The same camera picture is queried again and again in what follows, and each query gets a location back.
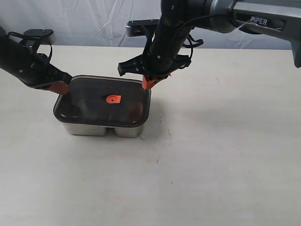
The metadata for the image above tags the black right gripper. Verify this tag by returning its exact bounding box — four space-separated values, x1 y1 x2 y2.
118 14 191 90

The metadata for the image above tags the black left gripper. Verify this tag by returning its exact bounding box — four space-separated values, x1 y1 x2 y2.
14 47 72 95

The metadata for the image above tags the lunch box lid orange seal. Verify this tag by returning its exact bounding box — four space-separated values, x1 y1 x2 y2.
53 74 152 126

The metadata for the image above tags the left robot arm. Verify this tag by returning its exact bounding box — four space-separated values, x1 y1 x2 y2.
0 28 72 95

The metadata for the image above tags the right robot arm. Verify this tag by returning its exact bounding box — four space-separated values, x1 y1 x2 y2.
118 0 301 90

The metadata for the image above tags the steel two-compartment lunch box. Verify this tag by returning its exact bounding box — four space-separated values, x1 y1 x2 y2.
56 118 145 138

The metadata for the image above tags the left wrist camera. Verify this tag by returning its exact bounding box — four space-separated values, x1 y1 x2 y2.
19 29 56 52

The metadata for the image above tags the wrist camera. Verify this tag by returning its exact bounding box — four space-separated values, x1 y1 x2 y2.
126 19 159 38
19 29 56 52

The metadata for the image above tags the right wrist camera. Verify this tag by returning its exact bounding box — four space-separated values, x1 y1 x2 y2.
126 19 159 38

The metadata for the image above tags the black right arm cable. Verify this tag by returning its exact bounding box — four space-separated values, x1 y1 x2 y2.
182 32 204 59

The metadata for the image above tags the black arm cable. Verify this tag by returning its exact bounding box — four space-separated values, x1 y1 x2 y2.
182 32 204 59
7 32 54 62

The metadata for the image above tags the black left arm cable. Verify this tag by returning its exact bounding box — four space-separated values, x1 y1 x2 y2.
7 32 54 62

